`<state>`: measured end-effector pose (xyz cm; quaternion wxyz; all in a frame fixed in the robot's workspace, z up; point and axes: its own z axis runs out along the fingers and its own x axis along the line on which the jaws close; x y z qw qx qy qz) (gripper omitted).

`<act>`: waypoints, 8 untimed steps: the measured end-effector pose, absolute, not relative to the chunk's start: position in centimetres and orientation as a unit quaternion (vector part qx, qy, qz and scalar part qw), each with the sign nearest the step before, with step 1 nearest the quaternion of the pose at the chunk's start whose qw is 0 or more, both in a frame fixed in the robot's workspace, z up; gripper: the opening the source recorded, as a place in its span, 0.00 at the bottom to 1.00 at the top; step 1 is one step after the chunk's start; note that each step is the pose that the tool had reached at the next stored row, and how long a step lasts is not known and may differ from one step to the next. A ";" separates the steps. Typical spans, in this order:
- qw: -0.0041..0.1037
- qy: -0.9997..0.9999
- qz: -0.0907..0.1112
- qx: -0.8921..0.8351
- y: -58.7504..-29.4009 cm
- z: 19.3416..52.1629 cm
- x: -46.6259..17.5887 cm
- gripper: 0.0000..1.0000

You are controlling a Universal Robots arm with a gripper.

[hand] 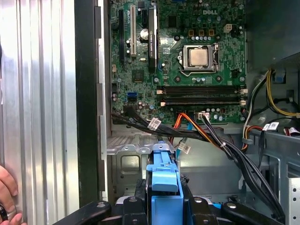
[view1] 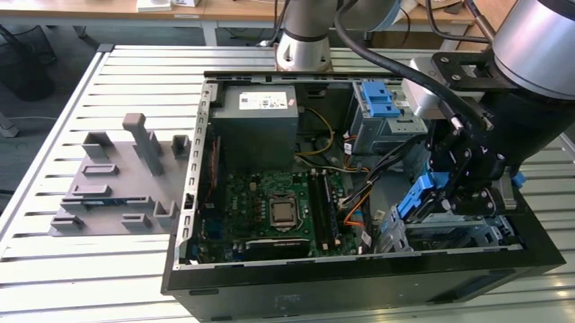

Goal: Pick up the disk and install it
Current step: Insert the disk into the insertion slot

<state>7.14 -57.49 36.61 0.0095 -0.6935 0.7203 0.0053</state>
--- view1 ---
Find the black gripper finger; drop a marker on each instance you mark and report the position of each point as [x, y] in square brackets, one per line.
[449, 151]
[477, 202]

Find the hard disk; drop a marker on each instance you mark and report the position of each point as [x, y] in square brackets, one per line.
[418, 195]

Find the grey metal disk bay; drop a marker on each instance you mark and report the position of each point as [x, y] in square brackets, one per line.
[454, 224]

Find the grey optical drive cage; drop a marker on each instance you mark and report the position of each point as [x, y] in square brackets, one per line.
[373, 138]

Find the blue plastic drive latch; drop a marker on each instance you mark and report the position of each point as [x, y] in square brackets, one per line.
[380, 101]

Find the black RAM stick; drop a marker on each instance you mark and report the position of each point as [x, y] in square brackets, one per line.
[332, 208]

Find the CPU socket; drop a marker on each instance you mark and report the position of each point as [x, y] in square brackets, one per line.
[285, 195]

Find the silver CPU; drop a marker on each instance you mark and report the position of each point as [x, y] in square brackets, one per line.
[285, 213]

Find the grey power supply unit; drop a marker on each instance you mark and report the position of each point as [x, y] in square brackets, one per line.
[252, 141]

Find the black PC case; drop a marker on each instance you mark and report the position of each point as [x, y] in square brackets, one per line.
[314, 289]

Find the green motherboard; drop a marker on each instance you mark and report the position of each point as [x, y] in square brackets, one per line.
[252, 202]

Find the black graphics card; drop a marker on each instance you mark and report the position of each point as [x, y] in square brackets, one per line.
[277, 249]

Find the light wooden desk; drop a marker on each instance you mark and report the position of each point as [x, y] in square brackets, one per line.
[252, 13]
[90, 13]

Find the grey parts rack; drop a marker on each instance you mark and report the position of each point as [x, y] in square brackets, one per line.
[126, 188]

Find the white cardboard box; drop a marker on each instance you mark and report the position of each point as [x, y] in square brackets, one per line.
[186, 3]
[156, 6]

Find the blue green RAM stick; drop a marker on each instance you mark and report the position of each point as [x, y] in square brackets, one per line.
[106, 203]

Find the black mesh waste bin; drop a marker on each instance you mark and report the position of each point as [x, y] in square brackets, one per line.
[27, 67]

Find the grey desk foot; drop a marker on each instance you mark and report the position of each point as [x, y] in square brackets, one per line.
[7, 128]

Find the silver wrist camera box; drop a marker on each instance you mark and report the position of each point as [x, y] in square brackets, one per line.
[422, 101]

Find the black camera bracket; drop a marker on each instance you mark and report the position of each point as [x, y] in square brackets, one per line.
[445, 62]

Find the brown square base plate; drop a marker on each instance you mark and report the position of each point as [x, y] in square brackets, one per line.
[281, 69]

